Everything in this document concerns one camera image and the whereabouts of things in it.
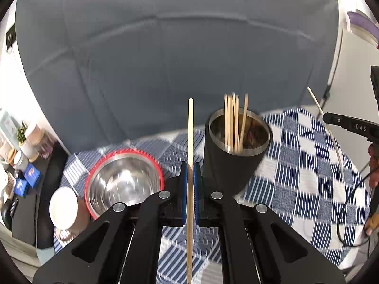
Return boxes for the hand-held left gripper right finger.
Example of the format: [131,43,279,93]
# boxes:
[193,163,346,284]

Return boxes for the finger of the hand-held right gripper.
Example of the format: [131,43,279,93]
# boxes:
[323,112,353,131]

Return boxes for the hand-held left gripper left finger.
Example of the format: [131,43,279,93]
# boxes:
[32,161,189,284]

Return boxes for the light wooden chopstick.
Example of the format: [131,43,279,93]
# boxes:
[186,98,194,284]
[307,87,345,179]

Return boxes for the black cylindrical utensil holder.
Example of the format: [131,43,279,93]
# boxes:
[201,108,273,197]

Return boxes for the bunch of wooden chopsticks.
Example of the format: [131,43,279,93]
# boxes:
[223,92,249,154]

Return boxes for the person's right hand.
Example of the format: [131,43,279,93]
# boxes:
[368,143,379,188]

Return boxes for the red rimmed steel bowl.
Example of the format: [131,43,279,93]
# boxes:
[84,149,165,220]

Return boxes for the blue white patterned tablecloth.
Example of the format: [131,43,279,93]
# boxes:
[53,106,372,284]

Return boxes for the purple rimmed white container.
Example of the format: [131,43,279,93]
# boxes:
[347,10,379,46]

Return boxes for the beige ceramic mug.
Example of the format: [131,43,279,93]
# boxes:
[49,186,89,241]

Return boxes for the dark side cabinet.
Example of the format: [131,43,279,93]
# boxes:
[0,142,70,249]

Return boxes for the grey fabric backdrop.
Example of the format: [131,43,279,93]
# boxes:
[15,0,339,151]

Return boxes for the small plant in white pot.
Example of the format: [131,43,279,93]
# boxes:
[16,121,36,159]

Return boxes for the pale pink ceramic cup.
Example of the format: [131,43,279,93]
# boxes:
[25,123,40,138]

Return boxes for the white lidded jar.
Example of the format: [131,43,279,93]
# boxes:
[13,151,28,169]

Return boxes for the black handset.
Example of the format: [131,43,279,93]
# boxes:
[1,198,19,227]

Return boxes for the black cable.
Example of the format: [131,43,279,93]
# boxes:
[338,166,379,247]

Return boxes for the black wall outlet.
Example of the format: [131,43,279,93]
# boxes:
[5,25,17,49]

